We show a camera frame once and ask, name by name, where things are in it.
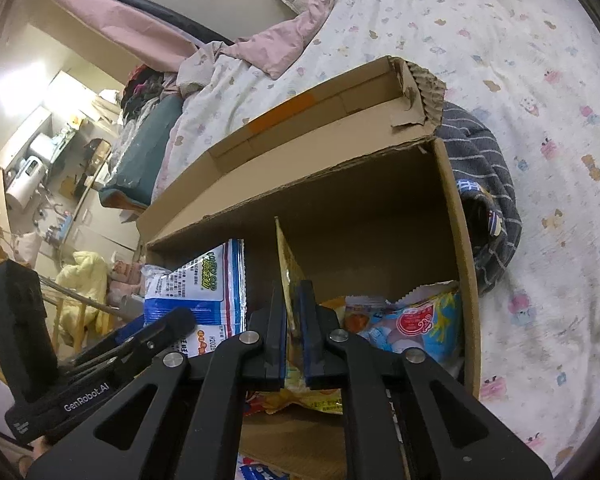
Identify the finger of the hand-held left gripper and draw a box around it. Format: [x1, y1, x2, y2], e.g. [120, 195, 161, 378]
[65, 307, 197, 376]
[114, 316, 151, 342]

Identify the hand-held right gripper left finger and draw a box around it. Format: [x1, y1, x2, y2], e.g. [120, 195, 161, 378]
[27, 280, 288, 480]

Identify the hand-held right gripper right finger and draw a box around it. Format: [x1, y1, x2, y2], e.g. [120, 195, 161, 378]
[295, 280, 553, 480]

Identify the blue white snack packet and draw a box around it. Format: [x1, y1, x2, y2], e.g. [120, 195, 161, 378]
[142, 238, 247, 356]

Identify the yellow snack packet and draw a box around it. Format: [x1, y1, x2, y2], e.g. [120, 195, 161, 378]
[275, 217, 344, 414]

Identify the light blue snack packet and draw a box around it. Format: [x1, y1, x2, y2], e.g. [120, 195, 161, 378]
[342, 282, 463, 369]

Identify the cardboard box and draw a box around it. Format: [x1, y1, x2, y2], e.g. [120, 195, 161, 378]
[135, 55, 482, 480]

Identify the metal pole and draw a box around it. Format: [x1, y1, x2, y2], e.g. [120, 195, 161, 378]
[30, 275, 147, 322]

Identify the yellow towel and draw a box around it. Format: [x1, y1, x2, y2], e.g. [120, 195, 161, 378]
[55, 250, 109, 342]

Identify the white water heater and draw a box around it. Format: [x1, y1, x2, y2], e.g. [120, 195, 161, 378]
[5, 156, 49, 217]

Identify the teal cushion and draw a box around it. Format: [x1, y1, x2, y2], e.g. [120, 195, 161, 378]
[100, 95, 184, 209]

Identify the heap of clothes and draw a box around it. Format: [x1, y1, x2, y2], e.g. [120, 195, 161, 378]
[120, 62, 182, 112]

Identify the dark striped garment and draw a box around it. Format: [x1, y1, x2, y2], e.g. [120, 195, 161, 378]
[435, 100, 524, 297]

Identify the pink curtain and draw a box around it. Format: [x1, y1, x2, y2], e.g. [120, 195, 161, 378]
[35, 0, 201, 73]

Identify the pink blanket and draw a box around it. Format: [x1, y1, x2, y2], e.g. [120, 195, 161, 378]
[235, 0, 342, 79]

